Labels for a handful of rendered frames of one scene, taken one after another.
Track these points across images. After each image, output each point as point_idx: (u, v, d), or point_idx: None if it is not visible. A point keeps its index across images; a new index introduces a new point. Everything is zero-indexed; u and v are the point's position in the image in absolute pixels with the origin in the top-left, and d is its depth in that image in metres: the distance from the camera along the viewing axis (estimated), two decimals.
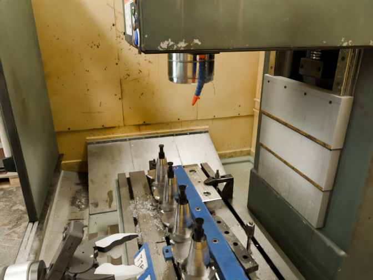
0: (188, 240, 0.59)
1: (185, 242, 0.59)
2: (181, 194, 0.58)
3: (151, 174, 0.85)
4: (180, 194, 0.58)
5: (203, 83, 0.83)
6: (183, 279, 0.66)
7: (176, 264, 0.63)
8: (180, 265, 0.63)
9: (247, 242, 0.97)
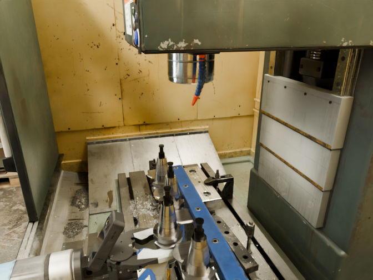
0: (173, 241, 0.58)
1: (169, 244, 0.59)
2: (166, 195, 0.57)
3: (151, 174, 0.85)
4: (165, 195, 0.57)
5: (203, 83, 0.83)
6: None
7: None
8: None
9: (247, 242, 0.97)
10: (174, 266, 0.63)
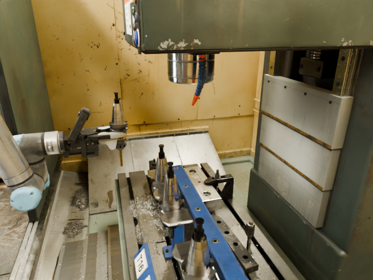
0: (120, 126, 0.95)
1: (118, 129, 0.96)
2: (115, 97, 0.94)
3: (151, 174, 0.85)
4: (115, 97, 0.95)
5: (203, 83, 0.83)
6: (121, 160, 1.03)
7: None
8: (117, 146, 0.99)
9: (247, 242, 0.97)
10: (123, 148, 1.00)
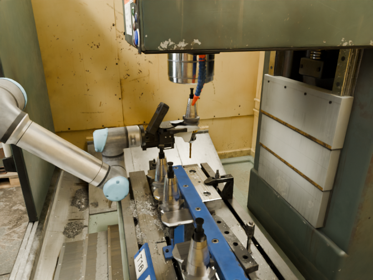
0: (195, 120, 1.02)
1: (192, 123, 1.02)
2: (191, 93, 1.00)
3: (151, 174, 0.85)
4: (190, 93, 1.01)
5: (203, 83, 0.83)
6: (190, 153, 1.09)
7: None
8: (189, 139, 1.05)
9: (247, 242, 0.97)
10: (194, 140, 1.06)
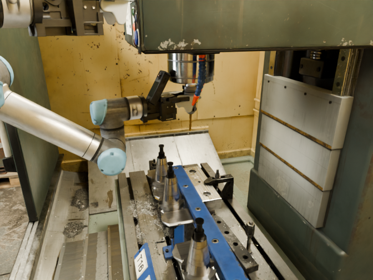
0: (196, 89, 0.98)
1: (194, 91, 0.98)
2: None
3: (151, 174, 0.85)
4: None
5: (203, 83, 0.83)
6: (190, 125, 1.05)
7: None
8: None
9: (247, 242, 0.97)
10: (195, 111, 1.03)
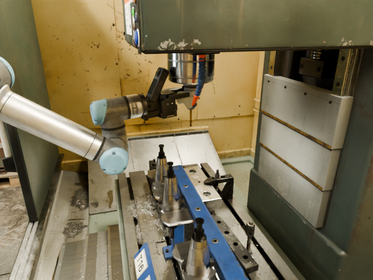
0: (196, 84, 0.97)
1: (193, 86, 0.98)
2: None
3: (151, 174, 0.85)
4: None
5: (203, 83, 0.83)
6: (191, 120, 1.04)
7: None
8: None
9: (247, 242, 0.97)
10: (195, 106, 1.02)
